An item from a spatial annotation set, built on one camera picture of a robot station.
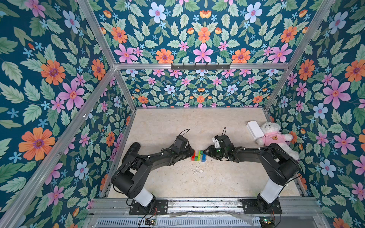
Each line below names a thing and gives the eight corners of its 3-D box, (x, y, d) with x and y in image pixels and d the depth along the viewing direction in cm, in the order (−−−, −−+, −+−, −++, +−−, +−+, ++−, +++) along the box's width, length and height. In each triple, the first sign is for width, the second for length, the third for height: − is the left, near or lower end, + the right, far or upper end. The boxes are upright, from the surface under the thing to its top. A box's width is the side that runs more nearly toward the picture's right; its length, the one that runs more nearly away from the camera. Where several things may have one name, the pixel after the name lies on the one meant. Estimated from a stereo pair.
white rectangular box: (253, 140, 102) (256, 136, 98) (245, 125, 111) (246, 121, 107) (263, 138, 103) (265, 135, 99) (253, 123, 112) (255, 119, 108)
